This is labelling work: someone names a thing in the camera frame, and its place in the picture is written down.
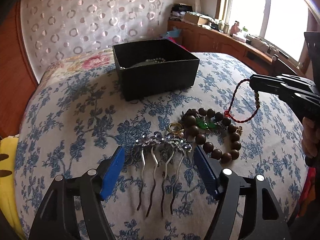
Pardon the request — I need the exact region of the bright window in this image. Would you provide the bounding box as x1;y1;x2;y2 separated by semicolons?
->
228;0;309;61

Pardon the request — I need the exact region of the blue floral bedspread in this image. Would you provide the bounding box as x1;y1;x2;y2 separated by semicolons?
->
15;50;308;239

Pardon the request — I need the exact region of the white pearl necklace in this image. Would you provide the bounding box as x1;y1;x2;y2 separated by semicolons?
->
120;57;167;69

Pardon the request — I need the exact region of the black square jewelry box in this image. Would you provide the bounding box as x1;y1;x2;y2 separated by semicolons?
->
112;39;200;101

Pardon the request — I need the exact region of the red wooden wardrobe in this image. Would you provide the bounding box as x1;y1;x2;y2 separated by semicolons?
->
1;0;38;138

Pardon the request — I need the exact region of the wooden side cabinet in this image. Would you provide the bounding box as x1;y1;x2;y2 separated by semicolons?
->
166;19;303;77

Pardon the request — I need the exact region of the yellow cushion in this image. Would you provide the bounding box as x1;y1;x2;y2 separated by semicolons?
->
1;136;25;239

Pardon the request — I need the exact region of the red cord bracelet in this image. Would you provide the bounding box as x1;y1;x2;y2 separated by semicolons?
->
223;78;261;124

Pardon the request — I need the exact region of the sheer circle pattern curtain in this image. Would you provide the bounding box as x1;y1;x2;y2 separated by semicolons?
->
21;0;164;80

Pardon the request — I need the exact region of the gold ring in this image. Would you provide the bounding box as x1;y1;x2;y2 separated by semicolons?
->
166;122;185;136

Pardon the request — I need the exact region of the cardboard box on cabinet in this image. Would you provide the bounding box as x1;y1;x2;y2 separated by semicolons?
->
183;12;211;25

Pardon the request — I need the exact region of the pink figurine on sill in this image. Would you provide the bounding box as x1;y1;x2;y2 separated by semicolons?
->
229;21;240;36

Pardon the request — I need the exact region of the brown wooden bead bracelet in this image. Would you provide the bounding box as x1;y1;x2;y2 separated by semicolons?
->
180;107;242;161

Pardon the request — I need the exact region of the green gem pendant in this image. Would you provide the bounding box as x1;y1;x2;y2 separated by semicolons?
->
196;115;222;134

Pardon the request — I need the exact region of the silver rhinestone hair comb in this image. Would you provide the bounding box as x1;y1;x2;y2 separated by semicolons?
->
134;129;193;217

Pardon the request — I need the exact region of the pink floral quilt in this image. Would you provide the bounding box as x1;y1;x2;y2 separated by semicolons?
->
39;48;114;87

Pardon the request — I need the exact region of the person's right hand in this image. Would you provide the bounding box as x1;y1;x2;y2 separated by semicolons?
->
302;117;320;158

